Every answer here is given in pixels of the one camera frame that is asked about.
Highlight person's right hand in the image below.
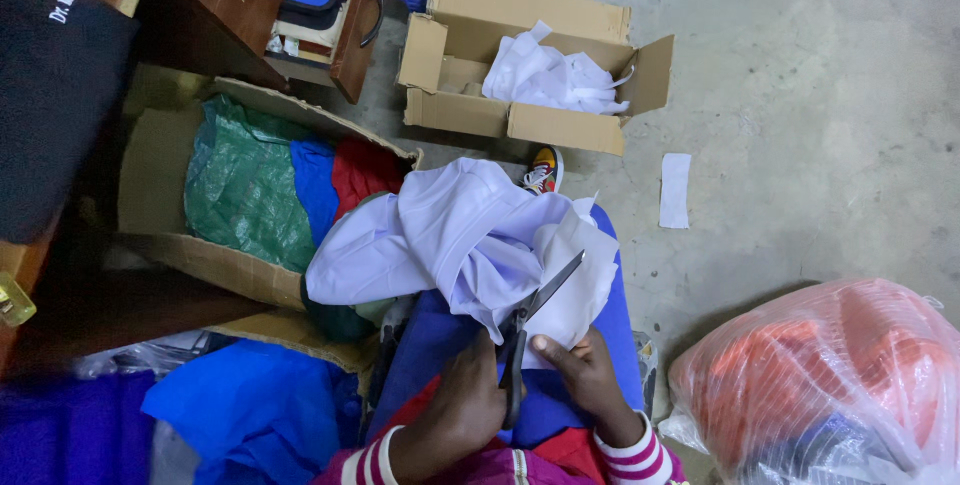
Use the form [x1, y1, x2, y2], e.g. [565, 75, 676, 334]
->
[531, 325, 648, 449]

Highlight person's left hand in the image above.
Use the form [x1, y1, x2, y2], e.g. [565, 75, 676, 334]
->
[390, 329, 528, 485]

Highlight black handled scissors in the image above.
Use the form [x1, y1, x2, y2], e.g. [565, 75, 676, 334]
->
[498, 248, 588, 432]

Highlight white fabric piece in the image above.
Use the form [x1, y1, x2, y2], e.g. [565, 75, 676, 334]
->
[517, 196, 621, 371]

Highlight person's blue skirt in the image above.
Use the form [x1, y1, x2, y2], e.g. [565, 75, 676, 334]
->
[366, 202, 648, 450]

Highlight person's magenta zip jacket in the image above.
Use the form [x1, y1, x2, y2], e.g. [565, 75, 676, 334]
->
[311, 376, 690, 485]

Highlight dark green cloth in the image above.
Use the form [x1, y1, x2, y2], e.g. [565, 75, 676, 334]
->
[299, 273, 380, 345]

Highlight lavender garment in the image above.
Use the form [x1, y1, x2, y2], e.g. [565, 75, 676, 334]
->
[304, 157, 601, 346]

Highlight bright blue fabric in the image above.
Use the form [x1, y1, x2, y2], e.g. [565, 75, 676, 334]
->
[141, 338, 364, 485]

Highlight white fabric strip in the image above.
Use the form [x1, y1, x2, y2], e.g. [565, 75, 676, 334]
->
[658, 152, 693, 231]

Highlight colourful sneaker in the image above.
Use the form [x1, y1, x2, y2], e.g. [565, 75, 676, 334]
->
[520, 145, 566, 197]

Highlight clear bag of orange cloth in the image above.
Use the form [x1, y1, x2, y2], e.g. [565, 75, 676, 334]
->
[658, 278, 960, 485]

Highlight red cloth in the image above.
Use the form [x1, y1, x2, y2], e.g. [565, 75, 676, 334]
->
[330, 137, 407, 221]

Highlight blue cloth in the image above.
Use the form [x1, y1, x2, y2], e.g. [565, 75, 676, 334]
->
[288, 135, 343, 248]

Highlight small open cardboard box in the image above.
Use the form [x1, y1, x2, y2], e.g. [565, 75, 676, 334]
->
[396, 0, 676, 158]

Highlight crumpled clear plastic wrap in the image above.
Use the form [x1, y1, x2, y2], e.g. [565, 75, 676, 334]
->
[73, 329, 230, 383]

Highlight green woven plastic sheet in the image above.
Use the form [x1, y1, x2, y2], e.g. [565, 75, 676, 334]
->
[183, 93, 321, 275]

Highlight heap of white fabric scraps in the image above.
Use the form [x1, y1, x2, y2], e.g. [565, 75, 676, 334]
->
[481, 20, 636, 116]

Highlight large cardboard box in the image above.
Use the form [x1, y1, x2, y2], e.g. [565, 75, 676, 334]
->
[116, 76, 426, 314]

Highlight yellow-green clear bottle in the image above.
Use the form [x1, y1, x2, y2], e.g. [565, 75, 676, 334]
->
[0, 270, 38, 329]

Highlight black garment with white lettering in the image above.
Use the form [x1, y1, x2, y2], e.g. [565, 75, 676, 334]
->
[0, 0, 141, 246]

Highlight black drawer handle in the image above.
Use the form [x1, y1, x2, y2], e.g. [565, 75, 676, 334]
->
[358, 0, 386, 50]

